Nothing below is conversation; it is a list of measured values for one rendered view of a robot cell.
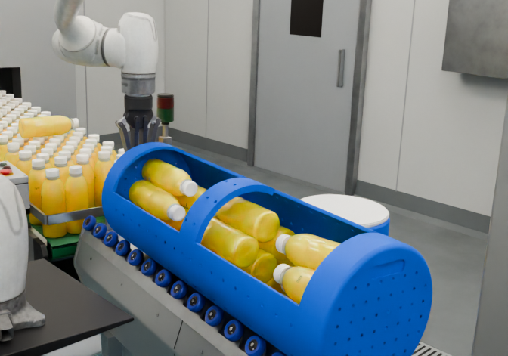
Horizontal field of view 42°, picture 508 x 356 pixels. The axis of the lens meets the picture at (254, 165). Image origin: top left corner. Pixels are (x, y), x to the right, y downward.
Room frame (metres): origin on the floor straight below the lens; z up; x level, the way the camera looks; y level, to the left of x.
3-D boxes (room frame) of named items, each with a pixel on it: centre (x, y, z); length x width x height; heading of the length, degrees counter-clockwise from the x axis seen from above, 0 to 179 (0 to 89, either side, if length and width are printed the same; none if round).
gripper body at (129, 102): (1.76, 0.32, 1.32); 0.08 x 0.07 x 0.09; 127
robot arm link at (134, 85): (1.76, 0.32, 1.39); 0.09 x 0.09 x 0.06
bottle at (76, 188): (1.94, 0.54, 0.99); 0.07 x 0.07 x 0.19
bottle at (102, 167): (2.13, 0.50, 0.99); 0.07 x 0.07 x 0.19
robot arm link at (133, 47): (1.77, 0.33, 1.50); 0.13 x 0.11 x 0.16; 73
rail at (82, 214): (1.96, 0.44, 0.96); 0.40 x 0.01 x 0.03; 127
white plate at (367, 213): (1.85, -0.26, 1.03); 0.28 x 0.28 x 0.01
